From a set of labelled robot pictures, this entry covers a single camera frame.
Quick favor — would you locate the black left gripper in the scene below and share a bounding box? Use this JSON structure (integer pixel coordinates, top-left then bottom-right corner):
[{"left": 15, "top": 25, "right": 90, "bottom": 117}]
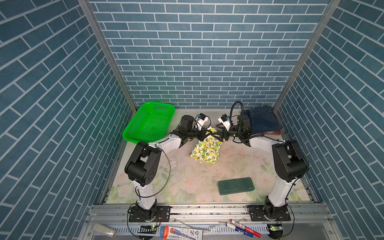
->
[{"left": 185, "top": 125, "right": 212, "bottom": 142}]

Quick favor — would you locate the dark navy skirt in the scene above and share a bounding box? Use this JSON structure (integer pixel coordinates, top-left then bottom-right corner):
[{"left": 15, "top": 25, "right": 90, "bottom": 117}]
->
[{"left": 244, "top": 106, "right": 282, "bottom": 133}]

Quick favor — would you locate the yellow floral skirt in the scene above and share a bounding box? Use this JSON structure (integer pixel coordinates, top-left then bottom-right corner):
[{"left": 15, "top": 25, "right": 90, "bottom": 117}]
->
[{"left": 190, "top": 135, "right": 225, "bottom": 164}]

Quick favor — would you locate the red plaid skirt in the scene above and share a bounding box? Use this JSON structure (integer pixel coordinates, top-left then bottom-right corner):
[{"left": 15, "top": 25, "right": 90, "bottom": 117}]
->
[{"left": 264, "top": 130, "right": 282, "bottom": 136}]

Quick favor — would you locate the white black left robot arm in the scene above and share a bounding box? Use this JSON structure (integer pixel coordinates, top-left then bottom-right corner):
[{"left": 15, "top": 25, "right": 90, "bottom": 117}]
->
[{"left": 125, "top": 114, "right": 210, "bottom": 211}]

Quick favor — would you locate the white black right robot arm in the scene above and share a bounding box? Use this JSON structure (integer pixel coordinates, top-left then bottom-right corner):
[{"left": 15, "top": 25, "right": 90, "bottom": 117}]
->
[{"left": 218, "top": 114, "right": 310, "bottom": 213}]

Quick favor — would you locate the green plastic basket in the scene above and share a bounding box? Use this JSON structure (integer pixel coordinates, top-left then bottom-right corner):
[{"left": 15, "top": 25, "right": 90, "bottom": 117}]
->
[{"left": 122, "top": 102, "right": 175, "bottom": 144}]

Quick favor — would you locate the dark green folded cloth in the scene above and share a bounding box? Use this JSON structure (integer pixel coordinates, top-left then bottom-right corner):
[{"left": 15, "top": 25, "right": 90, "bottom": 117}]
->
[{"left": 218, "top": 177, "right": 255, "bottom": 196}]

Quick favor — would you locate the blue marker pen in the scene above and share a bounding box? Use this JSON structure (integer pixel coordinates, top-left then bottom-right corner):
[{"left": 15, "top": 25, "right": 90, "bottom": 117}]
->
[{"left": 226, "top": 222, "right": 254, "bottom": 238}]

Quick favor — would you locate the red marker pen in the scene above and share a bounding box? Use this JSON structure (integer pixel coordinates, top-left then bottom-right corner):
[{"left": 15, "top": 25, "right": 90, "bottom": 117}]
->
[{"left": 230, "top": 219, "right": 261, "bottom": 238}]

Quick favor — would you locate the blue red packaged tool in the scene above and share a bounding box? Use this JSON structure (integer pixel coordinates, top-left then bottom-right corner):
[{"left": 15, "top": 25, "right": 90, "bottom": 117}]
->
[{"left": 160, "top": 226, "right": 204, "bottom": 240}]

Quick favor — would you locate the white small device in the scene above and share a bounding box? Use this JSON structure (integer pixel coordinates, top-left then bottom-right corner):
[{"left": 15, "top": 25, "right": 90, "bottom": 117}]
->
[{"left": 93, "top": 224, "right": 118, "bottom": 238}]

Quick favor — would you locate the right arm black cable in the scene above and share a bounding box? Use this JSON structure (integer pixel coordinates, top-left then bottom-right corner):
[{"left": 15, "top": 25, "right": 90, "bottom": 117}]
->
[{"left": 229, "top": 100, "right": 311, "bottom": 239}]

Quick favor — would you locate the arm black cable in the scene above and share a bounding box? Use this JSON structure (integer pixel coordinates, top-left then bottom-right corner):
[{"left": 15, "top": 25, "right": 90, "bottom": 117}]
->
[
  {"left": 125, "top": 115, "right": 212, "bottom": 240},
  {"left": 229, "top": 100, "right": 311, "bottom": 239}
]

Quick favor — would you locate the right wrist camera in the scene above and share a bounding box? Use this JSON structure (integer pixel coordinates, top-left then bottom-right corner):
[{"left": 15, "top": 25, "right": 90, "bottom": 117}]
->
[{"left": 218, "top": 114, "right": 232, "bottom": 131}]

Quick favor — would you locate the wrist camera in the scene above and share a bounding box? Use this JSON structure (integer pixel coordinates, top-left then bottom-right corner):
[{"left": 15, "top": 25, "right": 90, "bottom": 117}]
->
[
  {"left": 218, "top": 114, "right": 232, "bottom": 131},
  {"left": 196, "top": 113, "right": 209, "bottom": 131}
]

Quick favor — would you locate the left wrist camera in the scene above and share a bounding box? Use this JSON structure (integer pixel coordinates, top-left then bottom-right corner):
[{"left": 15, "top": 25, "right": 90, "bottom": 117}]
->
[{"left": 196, "top": 113, "right": 209, "bottom": 131}]

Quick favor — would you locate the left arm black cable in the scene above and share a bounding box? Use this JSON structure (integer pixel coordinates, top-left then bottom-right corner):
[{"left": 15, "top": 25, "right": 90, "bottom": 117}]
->
[{"left": 125, "top": 115, "right": 212, "bottom": 240}]

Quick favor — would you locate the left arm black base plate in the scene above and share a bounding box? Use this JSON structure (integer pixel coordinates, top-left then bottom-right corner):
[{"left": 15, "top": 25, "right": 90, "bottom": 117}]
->
[{"left": 128, "top": 205, "right": 171, "bottom": 223}]

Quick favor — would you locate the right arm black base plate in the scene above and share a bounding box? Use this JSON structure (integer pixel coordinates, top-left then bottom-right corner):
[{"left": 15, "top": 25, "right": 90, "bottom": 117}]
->
[{"left": 246, "top": 205, "right": 291, "bottom": 222}]

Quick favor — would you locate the aluminium front rail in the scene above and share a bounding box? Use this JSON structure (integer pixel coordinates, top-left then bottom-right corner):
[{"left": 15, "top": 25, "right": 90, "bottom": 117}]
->
[{"left": 79, "top": 202, "right": 342, "bottom": 240}]

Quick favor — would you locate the aluminium corner frame post right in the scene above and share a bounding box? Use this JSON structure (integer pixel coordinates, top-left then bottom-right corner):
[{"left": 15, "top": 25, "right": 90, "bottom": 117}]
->
[{"left": 273, "top": 0, "right": 341, "bottom": 114}]

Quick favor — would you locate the aluminium corner frame post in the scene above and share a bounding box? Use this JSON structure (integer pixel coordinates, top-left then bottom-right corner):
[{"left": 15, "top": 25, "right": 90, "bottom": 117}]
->
[
  {"left": 78, "top": 0, "right": 137, "bottom": 114},
  {"left": 273, "top": 0, "right": 341, "bottom": 114}
]

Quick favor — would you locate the aluminium corner frame post left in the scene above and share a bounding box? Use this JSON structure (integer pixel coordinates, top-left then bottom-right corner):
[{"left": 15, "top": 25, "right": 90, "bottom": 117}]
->
[{"left": 78, "top": 0, "right": 137, "bottom": 114}]

